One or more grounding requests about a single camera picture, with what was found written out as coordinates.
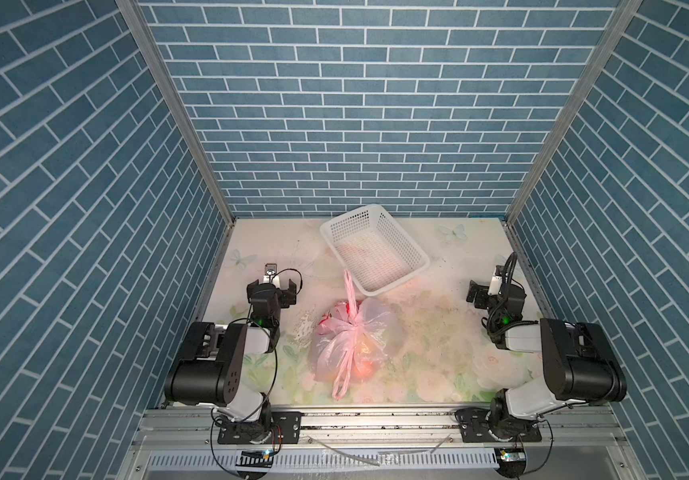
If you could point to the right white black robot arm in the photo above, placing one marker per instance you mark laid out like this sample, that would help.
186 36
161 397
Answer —
578 366

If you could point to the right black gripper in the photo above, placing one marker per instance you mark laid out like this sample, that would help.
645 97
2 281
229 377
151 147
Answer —
477 294

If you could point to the pink plastic bag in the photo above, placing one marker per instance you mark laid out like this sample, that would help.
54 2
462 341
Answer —
352 340

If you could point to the white slotted cable duct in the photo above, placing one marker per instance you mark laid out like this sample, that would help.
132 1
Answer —
324 460

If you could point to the white plastic mesh basket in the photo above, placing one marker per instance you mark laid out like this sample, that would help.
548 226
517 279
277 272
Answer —
374 248

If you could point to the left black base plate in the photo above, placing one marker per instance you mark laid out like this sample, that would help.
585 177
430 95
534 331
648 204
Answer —
286 424

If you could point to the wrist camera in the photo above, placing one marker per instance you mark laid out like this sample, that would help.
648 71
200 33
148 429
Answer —
271 271
497 280

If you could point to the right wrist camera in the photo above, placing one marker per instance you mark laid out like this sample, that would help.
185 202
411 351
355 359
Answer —
497 280

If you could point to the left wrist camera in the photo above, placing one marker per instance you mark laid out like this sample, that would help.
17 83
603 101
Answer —
271 271

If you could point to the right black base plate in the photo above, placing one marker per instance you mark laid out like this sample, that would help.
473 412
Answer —
478 425

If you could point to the aluminium mounting rail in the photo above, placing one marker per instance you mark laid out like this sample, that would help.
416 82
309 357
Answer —
181 428

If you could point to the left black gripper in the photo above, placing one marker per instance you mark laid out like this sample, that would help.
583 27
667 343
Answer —
287 294

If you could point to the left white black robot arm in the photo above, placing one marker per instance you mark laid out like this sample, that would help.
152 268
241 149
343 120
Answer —
207 370

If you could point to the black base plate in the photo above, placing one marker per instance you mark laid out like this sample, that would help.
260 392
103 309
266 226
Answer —
478 425
286 424

